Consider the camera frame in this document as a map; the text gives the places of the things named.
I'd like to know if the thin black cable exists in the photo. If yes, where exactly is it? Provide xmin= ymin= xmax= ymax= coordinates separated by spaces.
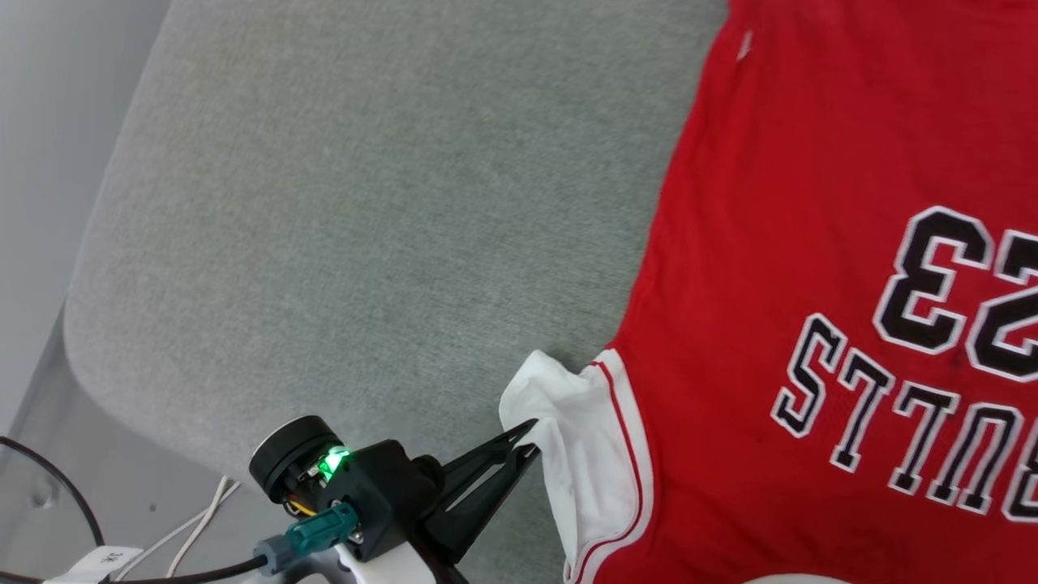
xmin=0 ymin=436 xmax=107 ymax=548

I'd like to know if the teal cable connector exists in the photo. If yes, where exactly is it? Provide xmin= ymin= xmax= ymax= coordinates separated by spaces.
xmin=258 ymin=502 xmax=360 ymax=569

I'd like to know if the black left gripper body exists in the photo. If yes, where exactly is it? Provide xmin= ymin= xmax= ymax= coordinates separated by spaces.
xmin=249 ymin=415 xmax=446 ymax=562

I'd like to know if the black cable with teal connector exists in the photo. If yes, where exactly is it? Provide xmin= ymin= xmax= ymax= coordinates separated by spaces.
xmin=0 ymin=555 xmax=272 ymax=584

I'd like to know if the white paper label tag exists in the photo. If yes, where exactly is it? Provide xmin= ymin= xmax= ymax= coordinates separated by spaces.
xmin=42 ymin=546 xmax=144 ymax=584

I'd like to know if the red basketball jersey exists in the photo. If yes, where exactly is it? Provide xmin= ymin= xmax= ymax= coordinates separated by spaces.
xmin=499 ymin=0 xmax=1038 ymax=584

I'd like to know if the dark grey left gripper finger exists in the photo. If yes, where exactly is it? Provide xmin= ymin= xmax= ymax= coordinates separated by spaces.
xmin=428 ymin=419 xmax=540 ymax=513
xmin=425 ymin=444 xmax=543 ymax=564

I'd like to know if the thin white cord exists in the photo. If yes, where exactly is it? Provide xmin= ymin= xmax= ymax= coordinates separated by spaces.
xmin=166 ymin=476 xmax=231 ymax=578
xmin=114 ymin=481 xmax=242 ymax=582

